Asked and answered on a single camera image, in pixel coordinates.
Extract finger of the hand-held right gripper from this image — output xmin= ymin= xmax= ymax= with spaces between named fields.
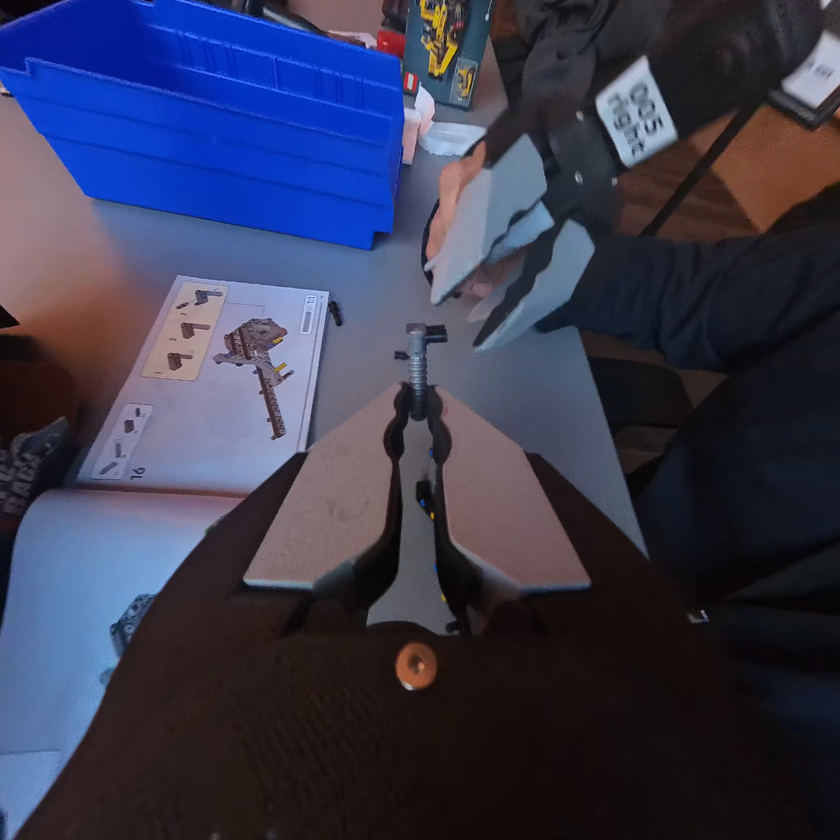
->
xmin=472 ymin=220 xmax=596 ymax=353
xmin=430 ymin=134 xmax=557 ymax=307

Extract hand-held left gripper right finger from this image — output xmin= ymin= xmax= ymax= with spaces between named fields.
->
xmin=428 ymin=385 xmax=593 ymax=606

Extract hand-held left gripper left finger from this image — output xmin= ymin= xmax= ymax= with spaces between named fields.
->
xmin=243 ymin=381 xmax=408 ymax=593

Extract grey black lego motor assembly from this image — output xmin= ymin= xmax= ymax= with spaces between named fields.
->
xmin=415 ymin=446 xmax=473 ymax=634

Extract grey lego worm gear axle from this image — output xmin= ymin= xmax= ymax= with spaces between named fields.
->
xmin=394 ymin=322 xmax=450 ymax=422

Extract person's right forearm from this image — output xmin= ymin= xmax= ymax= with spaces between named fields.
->
xmin=535 ymin=190 xmax=840 ymax=376

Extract lego instruction booklet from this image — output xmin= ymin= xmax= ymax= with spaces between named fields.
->
xmin=0 ymin=276 xmax=330 ymax=840

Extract dark lego set box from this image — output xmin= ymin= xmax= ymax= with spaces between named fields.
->
xmin=402 ymin=0 xmax=494 ymax=110

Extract person's right hand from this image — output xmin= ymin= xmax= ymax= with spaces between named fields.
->
xmin=422 ymin=141 xmax=526 ymax=322

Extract clear plastic bag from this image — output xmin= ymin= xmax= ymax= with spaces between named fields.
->
xmin=420 ymin=121 xmax=488 ymax=159

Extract pale pink plastic bag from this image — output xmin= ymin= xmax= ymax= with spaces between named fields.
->
xmin=402 ymin=85 xmax=438 ymax=165

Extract black jacket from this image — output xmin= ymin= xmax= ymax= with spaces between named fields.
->
xmin=492 ymin=0 xmax=657 ymax=114

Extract person's dark clothing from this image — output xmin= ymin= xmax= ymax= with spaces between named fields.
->
xmin=591 ymin=354 xmax=840 ymax=840

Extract dark toy car box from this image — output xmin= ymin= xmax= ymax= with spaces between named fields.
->
xmin=0 ymin=419 xmax=74 ymax=521

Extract blue plastic bin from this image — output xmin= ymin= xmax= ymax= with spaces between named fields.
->
xmin=0 ymin=0 xmax=406 ymax=252

